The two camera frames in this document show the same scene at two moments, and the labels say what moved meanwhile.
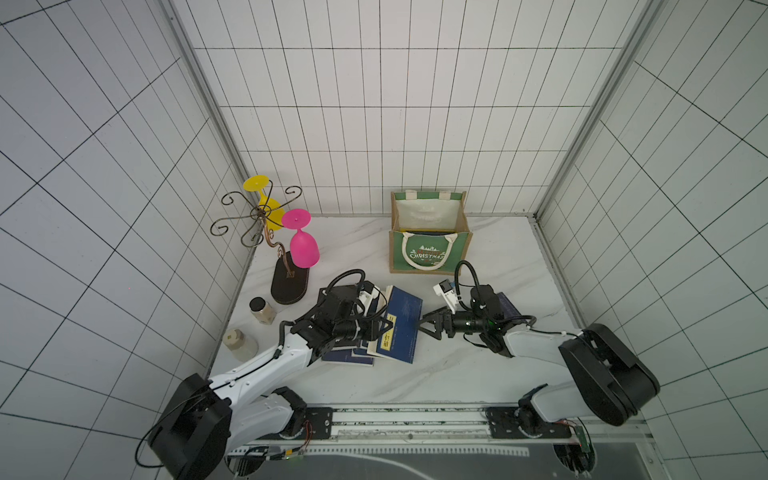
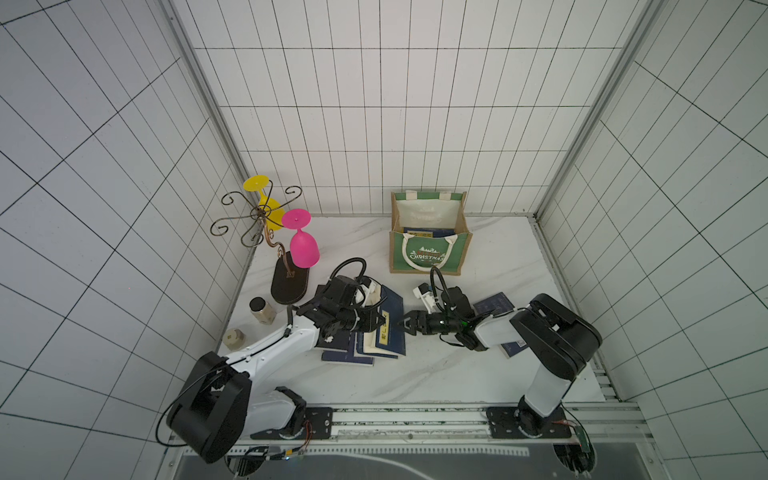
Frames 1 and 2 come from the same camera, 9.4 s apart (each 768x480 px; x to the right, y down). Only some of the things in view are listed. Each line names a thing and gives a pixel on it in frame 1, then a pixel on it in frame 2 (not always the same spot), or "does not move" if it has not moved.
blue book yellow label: (403, 309) -> (428, 232)
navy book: (346, 357) does not move
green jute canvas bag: (431, 232) does not move
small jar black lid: (261, 310) does not move
